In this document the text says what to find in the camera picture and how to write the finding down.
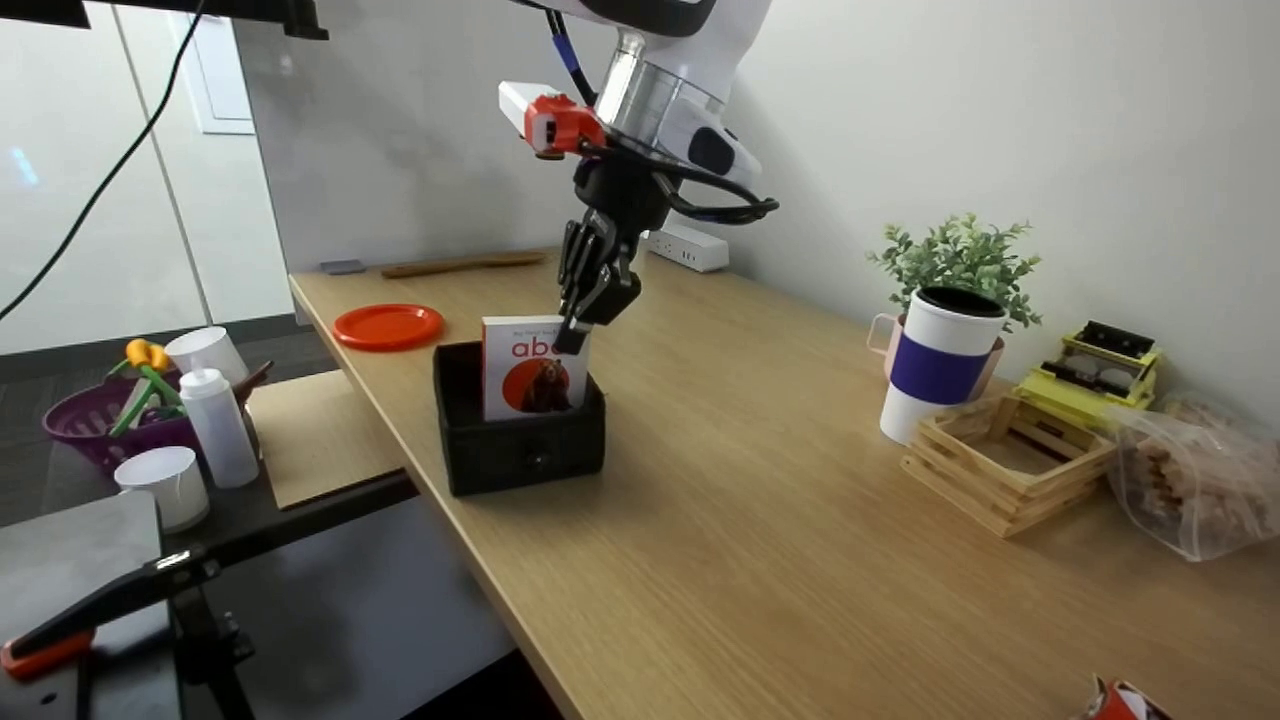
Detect black side table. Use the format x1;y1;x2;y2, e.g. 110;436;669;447
0;358;424;720

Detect long brown wooden stick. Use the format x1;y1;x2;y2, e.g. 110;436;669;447
375;245;554;284

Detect white and orange wrist camera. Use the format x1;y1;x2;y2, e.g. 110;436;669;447
495;77;611;163

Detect light wooden board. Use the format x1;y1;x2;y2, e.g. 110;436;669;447
240;366;412;512

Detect black tripod clamp stand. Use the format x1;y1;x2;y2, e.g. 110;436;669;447
0;464;424;720

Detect white cup with blue band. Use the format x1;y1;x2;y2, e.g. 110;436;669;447
876;281;1013;447

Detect yellow and green toy vegetables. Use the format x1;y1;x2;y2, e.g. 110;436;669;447
110;335;194;436

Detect white round cup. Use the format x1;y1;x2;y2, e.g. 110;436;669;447
114;439;216;535

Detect thin black hanging cable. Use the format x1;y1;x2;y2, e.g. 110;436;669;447
0;0;211;326

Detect red white candy wrapper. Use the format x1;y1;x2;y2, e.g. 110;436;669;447
1086;671;1178;720

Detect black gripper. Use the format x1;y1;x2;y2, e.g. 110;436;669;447
554;151;672;360

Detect purple plastic bowl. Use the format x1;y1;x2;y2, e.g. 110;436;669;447
38;373;206;475

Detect black and blue robot cable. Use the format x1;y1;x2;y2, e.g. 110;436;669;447
536;4;605;112

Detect yellow and black toy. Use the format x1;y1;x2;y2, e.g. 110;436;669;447
1013;315;1165;433

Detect black square storage box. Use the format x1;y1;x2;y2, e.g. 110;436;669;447
434;335;611;499

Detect black overhead fixture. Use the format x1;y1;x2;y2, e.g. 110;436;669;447
0;0;334;42

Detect black looped gripper cable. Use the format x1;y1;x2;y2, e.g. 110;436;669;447
637;136;785;227

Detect light wooden slat crate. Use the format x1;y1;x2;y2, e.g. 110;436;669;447
901;387;1123;545

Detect orange plastic plate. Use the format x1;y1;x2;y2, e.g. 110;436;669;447
330;302;453;358

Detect white round tub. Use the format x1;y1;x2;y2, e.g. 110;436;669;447
166;326;251;392

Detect green plant in pink pot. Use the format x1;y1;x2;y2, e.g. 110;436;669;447
867;211;1050;383

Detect grey flat sheet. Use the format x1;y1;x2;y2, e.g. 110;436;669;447
0;487;173;649

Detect small white red board book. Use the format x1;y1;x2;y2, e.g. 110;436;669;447
476;314;592;424

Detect white squeeze bottle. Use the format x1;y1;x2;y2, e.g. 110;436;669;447
178;366;266;492

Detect white power strip box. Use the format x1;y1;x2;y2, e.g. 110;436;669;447
645;216;736;278

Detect clear plastic snack bag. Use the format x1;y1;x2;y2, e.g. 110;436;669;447
1107;396;1280;564

